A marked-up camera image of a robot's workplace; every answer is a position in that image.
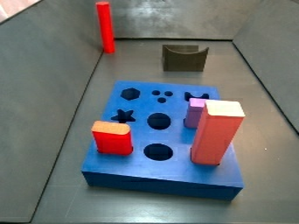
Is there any long red hexagon rod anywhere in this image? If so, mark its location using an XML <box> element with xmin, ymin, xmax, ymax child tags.
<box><xmin>96</xmin><ymin>2</ymin><xmax>115</xmax><ymax>53</ymax></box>

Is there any blue shape sorter board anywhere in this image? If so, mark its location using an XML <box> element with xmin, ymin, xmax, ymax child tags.
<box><xmin>81</xmin><ymin>80</ymin><xmax>244</xmax><ymax>200</ymax></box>

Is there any purple rectangular block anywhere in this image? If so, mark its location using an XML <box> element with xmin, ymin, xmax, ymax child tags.
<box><xmin>183</xmin><ymin>98</ymin><xmax>205</xmax><ymax>129</ymax></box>

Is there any short red rounded block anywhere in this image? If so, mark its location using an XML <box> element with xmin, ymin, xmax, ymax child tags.
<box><xmin>91</xmin><ymin>121</ymin><xmax>133</xmax><ymax>156</ymax></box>

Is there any tall salmon rectangular block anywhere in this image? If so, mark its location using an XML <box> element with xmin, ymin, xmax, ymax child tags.
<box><xmin>191</xmin><ymin>100</ymin><xmax>245</xmax><ymax>165</ymax></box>

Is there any black curved holder stand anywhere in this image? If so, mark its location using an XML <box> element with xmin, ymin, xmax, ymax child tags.
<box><xmin>163</xmin><ymin>45</ymin><xmax>209</xmax><ymax>72</ymax></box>

